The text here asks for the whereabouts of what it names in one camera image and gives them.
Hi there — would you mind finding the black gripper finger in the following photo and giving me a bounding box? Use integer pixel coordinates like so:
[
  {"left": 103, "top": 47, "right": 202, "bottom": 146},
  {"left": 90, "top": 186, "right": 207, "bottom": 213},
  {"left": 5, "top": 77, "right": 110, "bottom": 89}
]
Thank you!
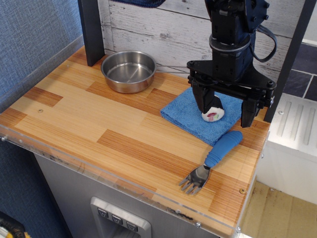
[
  {"left": 241, "top": 98, "right": 259, "bottom": 128},
  {"left": 192, "top": 85, "right": 215, "bottom": 114}
]

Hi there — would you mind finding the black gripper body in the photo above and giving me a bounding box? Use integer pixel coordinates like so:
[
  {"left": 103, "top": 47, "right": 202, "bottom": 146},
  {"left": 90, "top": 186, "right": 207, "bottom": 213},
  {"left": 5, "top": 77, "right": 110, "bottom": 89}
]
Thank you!
[{"left": 187, "top": 39, "right": 276, "bottom": 108}]

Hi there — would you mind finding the blue handled metal fork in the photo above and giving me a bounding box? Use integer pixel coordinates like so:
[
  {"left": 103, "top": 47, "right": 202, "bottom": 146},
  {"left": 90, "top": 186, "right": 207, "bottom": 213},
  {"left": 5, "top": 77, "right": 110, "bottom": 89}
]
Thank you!
[{"left": 179, "top": 131, "right": 243, "bottom": 195}]

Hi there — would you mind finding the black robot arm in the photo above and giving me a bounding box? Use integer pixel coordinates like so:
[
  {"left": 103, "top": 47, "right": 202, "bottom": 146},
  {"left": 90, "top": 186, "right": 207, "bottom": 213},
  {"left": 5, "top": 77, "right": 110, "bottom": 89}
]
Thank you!
[{"left": 187, "top": 0, "right": 277, "bottom": 127}]

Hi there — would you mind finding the plush sushi roll toy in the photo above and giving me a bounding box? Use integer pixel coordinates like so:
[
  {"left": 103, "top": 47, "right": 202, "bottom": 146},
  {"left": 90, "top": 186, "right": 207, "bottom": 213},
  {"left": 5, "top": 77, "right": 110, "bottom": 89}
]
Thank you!
[{"left": 201, "top": 95, "right": 225, "bottom": 122}]

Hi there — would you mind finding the folded blue cloth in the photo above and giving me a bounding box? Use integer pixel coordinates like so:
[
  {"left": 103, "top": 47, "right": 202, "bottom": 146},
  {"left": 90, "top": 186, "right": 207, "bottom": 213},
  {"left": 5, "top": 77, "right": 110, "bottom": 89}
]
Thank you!
[{"left": 160, "top": 87, "right": 243, "bottom": 146}]

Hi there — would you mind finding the white ribbed box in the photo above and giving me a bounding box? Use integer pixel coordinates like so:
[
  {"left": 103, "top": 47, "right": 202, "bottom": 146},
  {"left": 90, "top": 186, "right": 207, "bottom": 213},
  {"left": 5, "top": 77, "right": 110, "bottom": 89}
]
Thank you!
[{"left": 257, "top": 94, "right": 317, "bottom": 203}]

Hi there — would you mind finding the stainless steel pan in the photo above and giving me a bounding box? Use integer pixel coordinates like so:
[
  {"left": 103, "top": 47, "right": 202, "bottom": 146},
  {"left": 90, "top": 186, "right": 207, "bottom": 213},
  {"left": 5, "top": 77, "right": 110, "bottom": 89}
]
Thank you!
[{"left": 101, "top": 51, "right": 189, "bottom": 94}]

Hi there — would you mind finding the silver button control panel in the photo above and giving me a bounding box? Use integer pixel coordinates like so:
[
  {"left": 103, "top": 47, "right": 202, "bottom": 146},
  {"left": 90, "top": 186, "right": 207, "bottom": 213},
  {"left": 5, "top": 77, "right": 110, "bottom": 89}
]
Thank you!
[{"left": 90, "top": 196, "right": 152, "bottom": 238}]

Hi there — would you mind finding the clear acrylic table edge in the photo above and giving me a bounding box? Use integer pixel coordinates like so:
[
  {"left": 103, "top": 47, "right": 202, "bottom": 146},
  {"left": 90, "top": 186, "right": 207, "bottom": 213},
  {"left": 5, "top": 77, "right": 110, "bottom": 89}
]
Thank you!
[{"left": 0, "top": 126, "right": 241, "bottom": 238}]

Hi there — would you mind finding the yellow black object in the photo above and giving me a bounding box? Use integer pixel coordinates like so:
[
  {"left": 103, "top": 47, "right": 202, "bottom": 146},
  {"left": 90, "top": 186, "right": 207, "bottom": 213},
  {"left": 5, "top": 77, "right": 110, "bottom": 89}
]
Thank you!
[{"left": 0, "top": 217, "right": 30, "bottom": 238}]

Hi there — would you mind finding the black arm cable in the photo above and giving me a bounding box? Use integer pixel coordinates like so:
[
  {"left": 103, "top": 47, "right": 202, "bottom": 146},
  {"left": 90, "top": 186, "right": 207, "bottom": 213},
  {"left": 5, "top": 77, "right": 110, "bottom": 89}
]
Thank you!
[{"left": 253, "top": 24, "right": 277, "bottom": 63}]

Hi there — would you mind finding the black right frame post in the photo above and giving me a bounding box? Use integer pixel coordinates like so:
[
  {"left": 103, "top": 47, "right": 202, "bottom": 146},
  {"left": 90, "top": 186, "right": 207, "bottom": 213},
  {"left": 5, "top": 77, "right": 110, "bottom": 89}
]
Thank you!
[{"left": 264, "top": 0, "right": 316, "bottom": 122}]

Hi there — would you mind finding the black frame post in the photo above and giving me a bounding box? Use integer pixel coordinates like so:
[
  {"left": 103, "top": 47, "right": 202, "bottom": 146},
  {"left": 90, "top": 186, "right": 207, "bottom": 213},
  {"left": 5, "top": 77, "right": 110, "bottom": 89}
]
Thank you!
[
  {"left": 77, "top": 0, "right": 105, "bottom": 66},
  {"left": 264, "top": 0, "right": 316, "bottom": 122}
]

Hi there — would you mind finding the black left frame post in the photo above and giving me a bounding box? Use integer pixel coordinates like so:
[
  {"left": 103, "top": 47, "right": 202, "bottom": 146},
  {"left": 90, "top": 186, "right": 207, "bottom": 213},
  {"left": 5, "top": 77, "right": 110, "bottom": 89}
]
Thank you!
[{"left": 77, "top": 0, "right": 105, "bottom": 66}]

